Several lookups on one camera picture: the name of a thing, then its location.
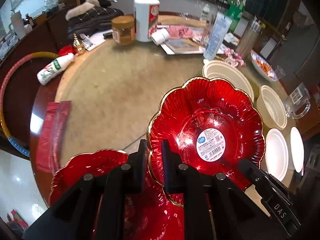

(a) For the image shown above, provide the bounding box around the white foam bowl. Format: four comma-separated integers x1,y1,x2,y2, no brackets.
265,128,289,181
290,127,304,173

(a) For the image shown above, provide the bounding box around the red glass plate plain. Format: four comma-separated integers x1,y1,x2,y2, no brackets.
49,149,184,239

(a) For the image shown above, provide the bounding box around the red glass plate with sticker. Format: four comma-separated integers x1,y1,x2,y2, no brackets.
146,77,266,191

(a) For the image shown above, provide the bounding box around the beige plastic bowl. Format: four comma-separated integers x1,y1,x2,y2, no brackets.
257,85,287,130
202,59,254,101

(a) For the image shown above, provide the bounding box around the red packet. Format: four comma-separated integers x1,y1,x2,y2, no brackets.
36,101,71,174

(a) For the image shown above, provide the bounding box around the clear glass beer mug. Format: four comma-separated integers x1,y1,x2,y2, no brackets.
283,83,311,120

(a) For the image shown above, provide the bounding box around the blue white plate with food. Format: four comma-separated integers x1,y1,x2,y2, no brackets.
250,51,278,82

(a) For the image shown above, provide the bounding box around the small white green bottle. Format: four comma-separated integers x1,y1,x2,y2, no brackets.
37,53,74,86

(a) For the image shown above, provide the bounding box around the red yellow hula hoop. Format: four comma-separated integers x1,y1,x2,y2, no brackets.
1,51,58,159

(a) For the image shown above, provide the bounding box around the small white cup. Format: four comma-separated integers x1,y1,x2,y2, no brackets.
151,28,170,46

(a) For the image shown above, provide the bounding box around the small gold bell ornament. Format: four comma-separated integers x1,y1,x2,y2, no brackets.
73,33,86,55

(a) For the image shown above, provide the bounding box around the pink cloth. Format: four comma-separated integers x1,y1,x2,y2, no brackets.
166,25,194,39

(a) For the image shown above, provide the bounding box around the stainless steel thermos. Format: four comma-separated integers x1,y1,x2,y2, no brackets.
236,21,262,60

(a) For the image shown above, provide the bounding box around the gold lid glass jar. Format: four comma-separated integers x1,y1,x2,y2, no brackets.
111,15,135,45

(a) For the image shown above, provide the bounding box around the dark quilted jacket fur collar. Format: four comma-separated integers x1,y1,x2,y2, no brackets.
65,0,124,41

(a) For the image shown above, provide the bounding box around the white liquor bottle red cap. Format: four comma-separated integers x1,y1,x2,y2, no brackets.
133,0,160,42

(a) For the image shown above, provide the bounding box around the green plastic bottle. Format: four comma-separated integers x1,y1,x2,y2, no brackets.
226,0,244,33

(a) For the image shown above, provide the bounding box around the pink bead bracelet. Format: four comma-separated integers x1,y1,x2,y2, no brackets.
223,47,247,68

